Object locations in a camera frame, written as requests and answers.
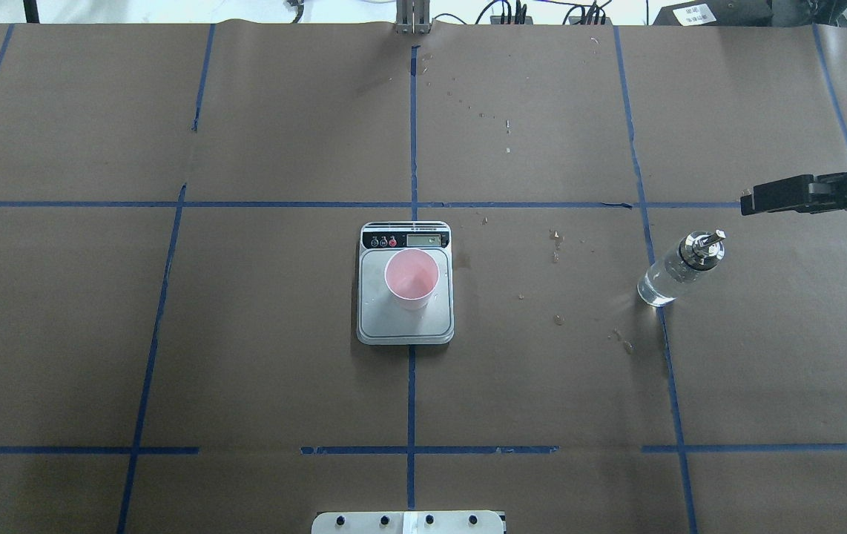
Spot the black power box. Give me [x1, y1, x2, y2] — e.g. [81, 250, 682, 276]
[650, 1, 797, 27]

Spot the clear glass sauce bottle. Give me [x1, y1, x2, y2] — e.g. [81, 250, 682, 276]
[636, 229, 728, 308]

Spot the silver digital kitchen scale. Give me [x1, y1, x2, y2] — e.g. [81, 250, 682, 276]
[356, 220, 456, 346]

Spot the aluminium frame post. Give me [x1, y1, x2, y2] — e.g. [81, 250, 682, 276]
[394, 0, 432, 35]

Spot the pink paper cup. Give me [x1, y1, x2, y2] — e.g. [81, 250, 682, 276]
[383, 248, 440, 311]

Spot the white camera mast base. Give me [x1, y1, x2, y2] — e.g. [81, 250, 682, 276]
[311, 510, 508, 533]

